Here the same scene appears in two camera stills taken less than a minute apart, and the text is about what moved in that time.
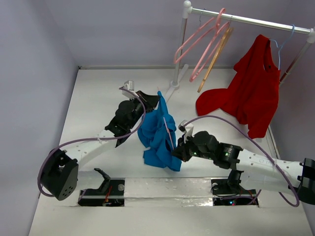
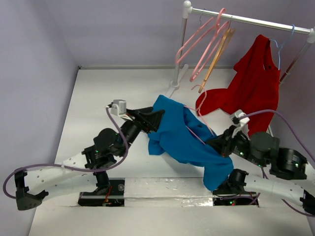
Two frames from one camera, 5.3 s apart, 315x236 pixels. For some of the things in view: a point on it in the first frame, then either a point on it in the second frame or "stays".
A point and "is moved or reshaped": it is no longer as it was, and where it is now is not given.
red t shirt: x=252 y=96 stays
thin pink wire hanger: x=169 y=133 -> x=198 y=109
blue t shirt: x=157 y=132 is moved or reshaped
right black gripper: x=183 y=151 -> x=222 y=143
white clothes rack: x=187 y=11 stays
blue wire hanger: x=280 y=47 stays
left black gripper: x=151 y=101 -> x=150 y=121
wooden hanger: x=219 y=51 stays
